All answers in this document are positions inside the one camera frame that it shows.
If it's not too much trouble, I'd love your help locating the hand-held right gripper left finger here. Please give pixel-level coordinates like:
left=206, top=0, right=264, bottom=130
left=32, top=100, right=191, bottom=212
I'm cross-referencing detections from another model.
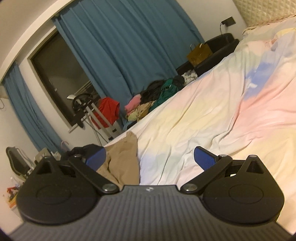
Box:
left=35, top=148, right=119, bottom=194

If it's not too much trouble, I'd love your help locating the narrow blue curtain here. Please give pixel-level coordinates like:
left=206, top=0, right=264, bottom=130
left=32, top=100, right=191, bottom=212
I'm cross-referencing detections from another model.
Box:
left=2, top=62, right=63, bottom=154

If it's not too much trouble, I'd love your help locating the bed with pastel sheet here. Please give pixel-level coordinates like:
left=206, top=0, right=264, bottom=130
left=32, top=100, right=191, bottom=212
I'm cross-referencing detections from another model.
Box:
left=105, top=14, right=296, bottom=232

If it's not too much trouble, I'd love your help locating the dark wall socket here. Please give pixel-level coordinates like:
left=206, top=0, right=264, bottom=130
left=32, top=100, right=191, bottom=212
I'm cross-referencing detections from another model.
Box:
left=221, top=17, right=236, bottom=27

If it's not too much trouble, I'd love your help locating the quilted beige headboard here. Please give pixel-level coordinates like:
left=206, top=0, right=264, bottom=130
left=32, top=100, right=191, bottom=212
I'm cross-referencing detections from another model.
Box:
left=232, top=0, right=296, bottom=27

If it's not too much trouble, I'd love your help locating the brown paper bag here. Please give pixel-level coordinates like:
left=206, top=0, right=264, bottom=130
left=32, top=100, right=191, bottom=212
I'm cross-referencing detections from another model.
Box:
left=186, top=43, right=213, bottom=66

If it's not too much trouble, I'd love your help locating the wide blue curtain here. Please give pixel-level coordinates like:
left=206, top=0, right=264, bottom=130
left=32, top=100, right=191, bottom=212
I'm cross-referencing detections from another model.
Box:
left=52, top=0, right=205, bottom=116

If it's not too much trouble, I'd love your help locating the white patterned garment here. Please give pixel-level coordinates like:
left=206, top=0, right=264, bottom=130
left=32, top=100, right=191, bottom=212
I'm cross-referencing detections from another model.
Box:
left=181, top=71, right=198, bottom=81

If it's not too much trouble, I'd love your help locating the black sofa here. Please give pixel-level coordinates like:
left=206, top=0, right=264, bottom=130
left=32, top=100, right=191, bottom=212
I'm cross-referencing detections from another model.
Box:
left=176, top=33, right=240, bottom=77

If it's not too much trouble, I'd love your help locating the pink garment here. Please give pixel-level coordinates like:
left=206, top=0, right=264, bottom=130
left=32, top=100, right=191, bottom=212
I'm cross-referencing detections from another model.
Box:
left=124, top=95, right=142, bottom=114

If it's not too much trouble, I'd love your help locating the red garment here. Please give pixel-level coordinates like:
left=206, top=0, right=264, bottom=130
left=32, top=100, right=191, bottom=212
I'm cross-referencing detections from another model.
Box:
left=91, top=97, right=120, bottom=128

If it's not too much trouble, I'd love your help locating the yellowish garment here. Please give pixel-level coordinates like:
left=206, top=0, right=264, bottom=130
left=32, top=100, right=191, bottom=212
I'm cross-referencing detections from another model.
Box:
left=126, top=101, right=158, bottom=122

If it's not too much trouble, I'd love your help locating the black garment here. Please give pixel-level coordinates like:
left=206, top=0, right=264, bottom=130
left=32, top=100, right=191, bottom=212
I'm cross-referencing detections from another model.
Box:
left=140, top=80, right=166, bottom=105

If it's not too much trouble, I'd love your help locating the dark window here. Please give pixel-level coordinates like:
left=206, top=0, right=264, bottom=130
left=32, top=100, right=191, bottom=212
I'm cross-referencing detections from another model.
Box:
left=28, top=29, right=101, bottom=129

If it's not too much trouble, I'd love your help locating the wavy black-framed mirror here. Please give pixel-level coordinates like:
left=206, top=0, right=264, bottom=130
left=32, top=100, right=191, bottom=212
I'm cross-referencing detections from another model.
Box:
left=6, top=146, right=32, bottom=179

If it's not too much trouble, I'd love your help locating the green garment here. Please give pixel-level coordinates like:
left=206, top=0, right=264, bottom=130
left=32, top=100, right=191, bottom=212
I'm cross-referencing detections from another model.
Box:
left=151, top=79, right=184, bottom=109

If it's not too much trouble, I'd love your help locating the white garment steamer stand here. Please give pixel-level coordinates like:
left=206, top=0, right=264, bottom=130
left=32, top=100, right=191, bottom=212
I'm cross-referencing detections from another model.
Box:
left=67, top=93, right=121, bottom=142

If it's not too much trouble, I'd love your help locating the tan printed shirt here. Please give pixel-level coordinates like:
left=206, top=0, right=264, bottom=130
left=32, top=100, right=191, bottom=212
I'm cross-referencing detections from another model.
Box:
left=96, top=131, right=140, bottom=186

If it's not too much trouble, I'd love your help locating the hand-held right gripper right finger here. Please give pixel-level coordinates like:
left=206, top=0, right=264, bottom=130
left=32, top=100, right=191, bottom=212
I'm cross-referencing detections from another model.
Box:
left=180, top=146, right=266, bottom=194

